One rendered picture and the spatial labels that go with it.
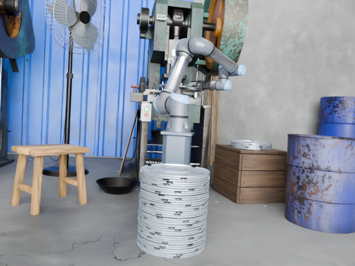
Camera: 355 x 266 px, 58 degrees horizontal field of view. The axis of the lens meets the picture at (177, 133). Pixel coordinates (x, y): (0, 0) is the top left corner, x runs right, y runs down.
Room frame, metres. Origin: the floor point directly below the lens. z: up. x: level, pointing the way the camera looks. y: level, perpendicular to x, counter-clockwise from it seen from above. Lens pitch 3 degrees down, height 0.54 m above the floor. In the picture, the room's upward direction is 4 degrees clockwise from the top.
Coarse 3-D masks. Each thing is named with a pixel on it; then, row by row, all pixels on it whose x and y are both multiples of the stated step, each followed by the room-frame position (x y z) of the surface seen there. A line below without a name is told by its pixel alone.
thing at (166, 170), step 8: (144, 168) 1.33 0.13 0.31; (152, 168) 1.35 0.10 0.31; (160, 168) 1.36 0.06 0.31; (168, 168) 1.33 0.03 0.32; (176, 168) 1.35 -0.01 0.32; (184, 168) 1.36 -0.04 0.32; (192, 168) 1.41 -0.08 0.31; (200, 168) 1.42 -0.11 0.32; (168, 176) 1.19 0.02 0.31; (176, 176) 1.19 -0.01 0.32; (184, 176) 1.19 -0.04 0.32; (192, 176) 1.20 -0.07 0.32; (200, 176) 1.23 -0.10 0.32
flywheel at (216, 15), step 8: (216, 0) 2.89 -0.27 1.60; (224, 0) 2.67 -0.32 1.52; (208, 8) 3.04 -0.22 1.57; (216, 8) 2.90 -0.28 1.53; (224, 8) 2.66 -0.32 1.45; (216, 16) 2.88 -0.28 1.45; (224, 16) 2.64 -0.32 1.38; (216, 24) 2.73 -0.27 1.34; (208, 32) 3.08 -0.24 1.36; (216, 32) 2.74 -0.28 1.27; (208, 64) 2.91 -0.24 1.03
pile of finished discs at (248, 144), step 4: (232, 140) 2.36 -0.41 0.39; (236, 140) 2.39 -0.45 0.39; (240, 140) 2.41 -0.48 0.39; (244, 140) 2.42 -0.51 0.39; (248, 140) 2.42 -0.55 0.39; (232, 144) 2.25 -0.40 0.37; (236, 144) 2.20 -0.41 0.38; (240, 144) 2.17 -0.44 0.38; (244, 144) 2.15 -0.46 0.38; (248, 144) 2.22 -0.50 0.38; (252, 144) 2.14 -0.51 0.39; (256, 144) 2.13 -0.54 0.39; (260, 144) 2.14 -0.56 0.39; (264, 144) 2.14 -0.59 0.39; (268, 144) 2.17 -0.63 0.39; (244, 148) 2.15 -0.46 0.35; (248, 148) 2.14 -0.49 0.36; (252, 148) 2.13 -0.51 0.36; (256, 148) 2.13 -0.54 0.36; (260, 148) 2.14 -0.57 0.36; (264, 148) 2.15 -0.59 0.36; (268, 148) 2.17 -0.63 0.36
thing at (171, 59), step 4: (172, 40) 2.64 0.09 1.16; (176, 40) 2.65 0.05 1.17; (172, 44) 2.64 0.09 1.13; (172, 48) 2.64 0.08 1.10; (168, 52) 2.64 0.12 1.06; (172, 52) 2.64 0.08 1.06; (168, 56) 2.64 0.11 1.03; (172, 56) 2.64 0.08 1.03; (168, 60) 2.63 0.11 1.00; (172, 60) 2.63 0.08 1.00; (168, 64) 2.64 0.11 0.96; (172, 64) 2.61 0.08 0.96; (168, 68) 2.64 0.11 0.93; (168, 72) 2.64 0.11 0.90
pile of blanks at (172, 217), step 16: (144, 176) 1.29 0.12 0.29; (160, 176) 1.20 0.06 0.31; (208, 176) 1.28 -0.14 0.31; (144, 192) 1.25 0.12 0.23; (160, 192) 1.22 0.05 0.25; (176, 192) 1.20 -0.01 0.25; (192, 192) 1.20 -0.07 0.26; (208, 192) 1.32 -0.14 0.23; (144, 208) 1.24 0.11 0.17; (160, 208) 1.20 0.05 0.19; (176, 208) 1.19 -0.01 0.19; (192, 208) 1.23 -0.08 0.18; (144, 224) 1.24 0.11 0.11; (160, 224) 1.19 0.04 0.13; (176, 224) 1.19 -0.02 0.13; (192, 224) 1.21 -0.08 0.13; (144, 240) 1.23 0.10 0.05; (160, 240) 1.19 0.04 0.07; (176, 240) 1.19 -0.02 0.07; (192, 240) 1.21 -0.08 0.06; (160, 256) 1.19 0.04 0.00; (176, 256) 1.20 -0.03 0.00
